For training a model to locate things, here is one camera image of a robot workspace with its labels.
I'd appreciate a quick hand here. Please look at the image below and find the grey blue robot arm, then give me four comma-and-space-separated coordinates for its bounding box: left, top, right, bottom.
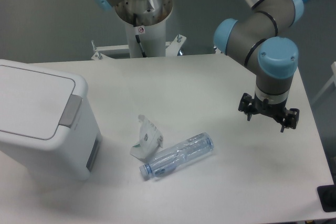
94, 0, 304, 129

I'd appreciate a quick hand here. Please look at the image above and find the crumpled white pouch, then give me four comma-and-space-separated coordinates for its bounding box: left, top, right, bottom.
130, 114, 163, 161

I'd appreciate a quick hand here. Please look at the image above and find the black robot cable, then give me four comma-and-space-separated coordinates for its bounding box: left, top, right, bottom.
132, 13, 148, 58

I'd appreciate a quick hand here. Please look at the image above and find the clear plastic bottle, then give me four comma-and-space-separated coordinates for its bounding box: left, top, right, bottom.
139, 132, 214, 180

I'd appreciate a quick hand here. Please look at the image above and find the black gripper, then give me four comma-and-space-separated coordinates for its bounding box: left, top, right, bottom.
238, 93, 300, 133

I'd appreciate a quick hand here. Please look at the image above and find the white trash can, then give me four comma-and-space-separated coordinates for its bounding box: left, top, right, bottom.
1, 60, 101, 180

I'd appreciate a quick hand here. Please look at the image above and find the black device at edge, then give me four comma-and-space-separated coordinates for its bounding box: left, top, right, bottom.
317, 185, 335, 212

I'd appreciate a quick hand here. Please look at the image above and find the white furniture frame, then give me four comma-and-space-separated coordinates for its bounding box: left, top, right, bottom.
311, 62, 335, 108

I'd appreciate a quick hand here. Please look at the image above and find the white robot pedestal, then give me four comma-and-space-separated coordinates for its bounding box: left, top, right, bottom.
90, 0, 187, 61

